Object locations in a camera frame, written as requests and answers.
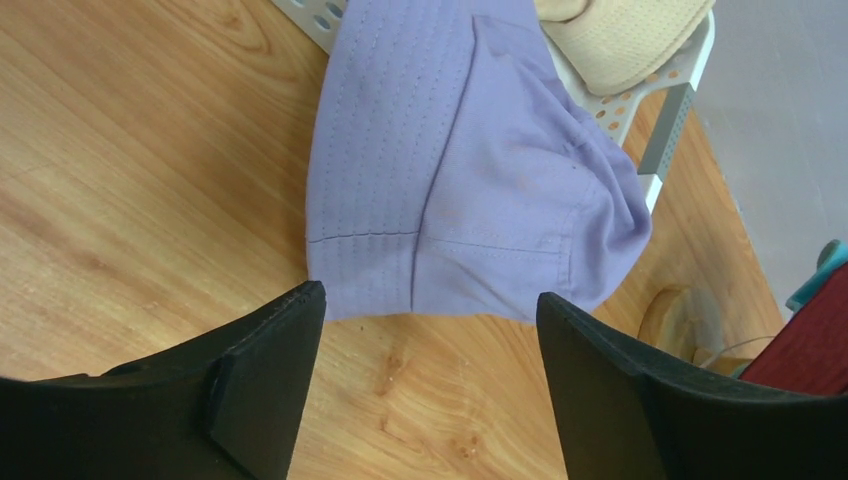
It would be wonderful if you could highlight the beige cap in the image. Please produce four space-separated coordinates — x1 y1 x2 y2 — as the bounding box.
535 0 714 96

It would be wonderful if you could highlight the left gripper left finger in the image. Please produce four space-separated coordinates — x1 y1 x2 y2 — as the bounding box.
1 281 326 479

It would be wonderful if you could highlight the turquoise bucket hat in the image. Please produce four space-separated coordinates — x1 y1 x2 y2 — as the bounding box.
785 239 847 314

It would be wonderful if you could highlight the lavender bucket hat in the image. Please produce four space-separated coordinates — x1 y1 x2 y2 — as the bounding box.
306 1 652 322

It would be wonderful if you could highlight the maroon bucket hat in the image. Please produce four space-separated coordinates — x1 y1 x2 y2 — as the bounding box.
740 266 847 396

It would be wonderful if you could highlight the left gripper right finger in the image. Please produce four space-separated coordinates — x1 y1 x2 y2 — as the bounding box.
536 292 847 479

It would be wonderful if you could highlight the wooden hat stand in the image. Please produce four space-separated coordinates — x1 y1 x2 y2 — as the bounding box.
637 285 752 378

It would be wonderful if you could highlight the white perforated basket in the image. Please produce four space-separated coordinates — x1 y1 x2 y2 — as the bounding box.
279 1 714 242

